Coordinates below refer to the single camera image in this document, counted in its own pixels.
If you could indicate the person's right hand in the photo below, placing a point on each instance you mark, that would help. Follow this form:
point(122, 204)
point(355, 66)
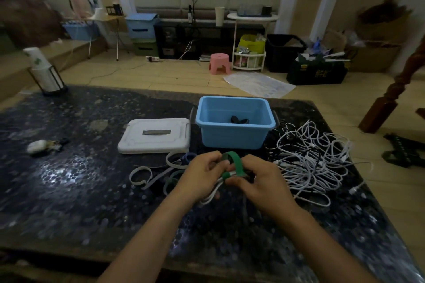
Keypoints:
point(265, 186)

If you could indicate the person's left hand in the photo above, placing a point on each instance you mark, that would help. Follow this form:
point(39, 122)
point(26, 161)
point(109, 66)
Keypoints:
point(196, 178)

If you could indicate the person's right thumb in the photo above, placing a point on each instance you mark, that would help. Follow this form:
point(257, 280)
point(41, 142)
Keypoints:
point(239, 182)

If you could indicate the person's left thumb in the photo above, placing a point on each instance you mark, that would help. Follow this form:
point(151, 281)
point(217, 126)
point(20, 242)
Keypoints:
point(218, 167)

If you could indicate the person's left forearm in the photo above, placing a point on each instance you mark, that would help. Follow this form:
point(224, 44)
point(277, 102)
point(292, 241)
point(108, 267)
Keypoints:
point(149, 239)

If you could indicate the person's right forearm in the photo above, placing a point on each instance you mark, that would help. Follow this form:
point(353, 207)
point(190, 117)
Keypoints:
point(318, 249)

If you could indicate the blue plastic bin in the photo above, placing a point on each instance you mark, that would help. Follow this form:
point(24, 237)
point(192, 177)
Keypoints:
point(232, 133)

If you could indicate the black item in bin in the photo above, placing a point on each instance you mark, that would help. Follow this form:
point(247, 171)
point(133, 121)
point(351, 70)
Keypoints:
point(239, 120)

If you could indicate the clear plastic sheet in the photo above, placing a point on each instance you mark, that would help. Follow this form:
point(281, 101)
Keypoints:
point(259, 83)

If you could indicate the pink plastic stool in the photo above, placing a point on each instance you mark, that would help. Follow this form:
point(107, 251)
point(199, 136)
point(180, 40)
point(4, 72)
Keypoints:
point(219, 62)

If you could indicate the white power strip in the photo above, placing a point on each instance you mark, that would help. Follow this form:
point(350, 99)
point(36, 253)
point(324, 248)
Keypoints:
point(152, 59)

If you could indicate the yellow bag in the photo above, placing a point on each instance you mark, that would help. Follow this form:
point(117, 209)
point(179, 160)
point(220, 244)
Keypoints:
point(250, 44)

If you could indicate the black low cabinet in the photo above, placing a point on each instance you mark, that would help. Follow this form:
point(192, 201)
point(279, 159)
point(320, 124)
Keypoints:
point(206, 39)

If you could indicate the black plastic crate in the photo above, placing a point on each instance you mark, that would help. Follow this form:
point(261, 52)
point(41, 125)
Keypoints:
point(282, 52)

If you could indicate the black tool bag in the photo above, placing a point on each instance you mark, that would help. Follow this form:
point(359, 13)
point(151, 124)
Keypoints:
point(315, 72)

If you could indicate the green storage box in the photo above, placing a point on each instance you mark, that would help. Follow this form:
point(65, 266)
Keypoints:
point(146, 48)

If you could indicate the tall white cup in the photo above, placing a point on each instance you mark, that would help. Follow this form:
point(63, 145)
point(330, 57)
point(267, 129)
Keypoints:
point(219, 15)

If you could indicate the white round side table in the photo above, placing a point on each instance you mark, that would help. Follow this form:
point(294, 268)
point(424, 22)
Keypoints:
point(252, 17)

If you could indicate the clear plastic container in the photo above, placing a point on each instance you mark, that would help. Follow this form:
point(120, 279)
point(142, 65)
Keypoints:
point(249, 10)

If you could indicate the blue storage box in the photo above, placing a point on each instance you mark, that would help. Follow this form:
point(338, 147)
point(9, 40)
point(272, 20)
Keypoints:
point(141, 25)

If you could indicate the black cup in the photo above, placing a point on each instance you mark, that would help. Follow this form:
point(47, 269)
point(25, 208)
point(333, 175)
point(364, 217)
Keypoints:
point(266, 10)

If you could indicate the brown wooden baluster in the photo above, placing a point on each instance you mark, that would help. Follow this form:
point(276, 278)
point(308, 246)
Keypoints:
point(391, 93)

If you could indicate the small wooden folding table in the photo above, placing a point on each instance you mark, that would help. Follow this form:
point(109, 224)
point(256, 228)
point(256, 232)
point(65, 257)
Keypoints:
point(109, 19)

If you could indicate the blue plastic basket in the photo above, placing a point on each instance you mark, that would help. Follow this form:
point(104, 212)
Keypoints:
point(81, 30)

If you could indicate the large cardboard box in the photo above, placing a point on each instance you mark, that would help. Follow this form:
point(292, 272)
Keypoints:
point(378, 47)

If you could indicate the paper cup stack in holder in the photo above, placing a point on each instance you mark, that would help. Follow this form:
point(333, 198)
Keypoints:
point(43, 74)

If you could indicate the pink plastic bag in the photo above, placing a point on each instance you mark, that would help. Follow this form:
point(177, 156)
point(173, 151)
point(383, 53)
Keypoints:
point(78, 4)

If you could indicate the dark brown fluffy bundle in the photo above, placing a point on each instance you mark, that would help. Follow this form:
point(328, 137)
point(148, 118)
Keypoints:
point(30, 20)

